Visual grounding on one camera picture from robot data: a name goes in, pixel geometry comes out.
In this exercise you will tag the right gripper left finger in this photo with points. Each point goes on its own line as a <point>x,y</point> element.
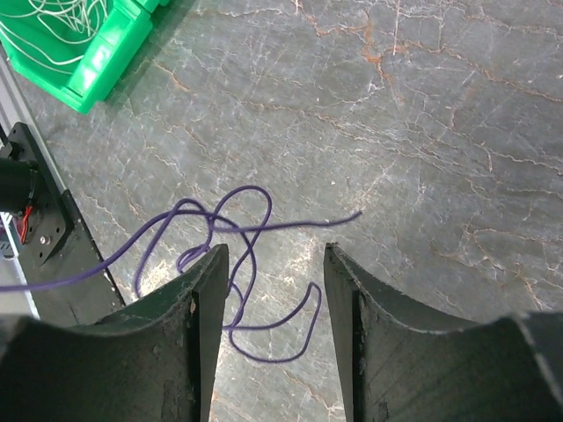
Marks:
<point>154,360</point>

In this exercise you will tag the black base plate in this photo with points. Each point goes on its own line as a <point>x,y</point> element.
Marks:
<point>95,297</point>

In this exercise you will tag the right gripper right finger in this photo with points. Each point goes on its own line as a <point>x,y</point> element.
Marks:
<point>401,360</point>

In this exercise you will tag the green compartment bin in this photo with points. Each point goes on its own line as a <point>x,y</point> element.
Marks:
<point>75,50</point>

